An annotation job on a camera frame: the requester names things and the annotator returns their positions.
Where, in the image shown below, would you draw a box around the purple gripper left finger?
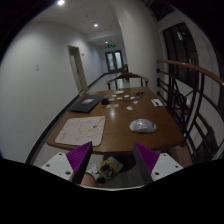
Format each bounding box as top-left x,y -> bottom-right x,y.
66,142 -> 93,184

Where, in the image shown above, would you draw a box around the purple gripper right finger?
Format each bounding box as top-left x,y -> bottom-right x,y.
133,143 -> 159,184

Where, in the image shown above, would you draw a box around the grey computer mouse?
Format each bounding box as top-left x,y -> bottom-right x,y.
129,119 -> 158,133

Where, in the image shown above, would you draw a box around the green yellow bag on floor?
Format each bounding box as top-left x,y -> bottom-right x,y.
99,157 -> 123,179

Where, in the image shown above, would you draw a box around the wooden table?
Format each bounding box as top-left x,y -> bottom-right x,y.
46,87 -> 185,154

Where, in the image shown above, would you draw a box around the small white object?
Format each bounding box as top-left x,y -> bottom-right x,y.
126,106 -> 133,111

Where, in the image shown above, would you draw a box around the black closed laptop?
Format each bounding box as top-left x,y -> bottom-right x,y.
71,94 -> 105,113

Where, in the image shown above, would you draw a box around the white booklet with black pen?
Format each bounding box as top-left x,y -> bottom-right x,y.
151,99 -> 164,107

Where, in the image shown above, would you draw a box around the small dark purple box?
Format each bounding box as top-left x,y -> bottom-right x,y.
101,98 -> 110,105

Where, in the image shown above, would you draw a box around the white paper card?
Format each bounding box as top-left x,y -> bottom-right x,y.
116,90 -> 124,95

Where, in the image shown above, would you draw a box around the wooden chair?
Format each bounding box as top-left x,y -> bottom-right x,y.
107,72 -> 149,90

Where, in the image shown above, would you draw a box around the double door at corridor end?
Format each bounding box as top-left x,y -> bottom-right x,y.
105,50 -> 123,73

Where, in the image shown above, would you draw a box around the wooden stair handrail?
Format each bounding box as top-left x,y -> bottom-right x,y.
156,59 -> 224,88

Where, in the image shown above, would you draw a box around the beige side door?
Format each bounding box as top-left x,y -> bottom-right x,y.
68,46 -> 87,93

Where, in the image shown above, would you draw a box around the green exit sign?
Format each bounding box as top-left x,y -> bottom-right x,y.
108,44 -> 116,48

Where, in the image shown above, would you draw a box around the black cables on table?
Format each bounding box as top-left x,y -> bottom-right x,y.
133,90 -> 147,99

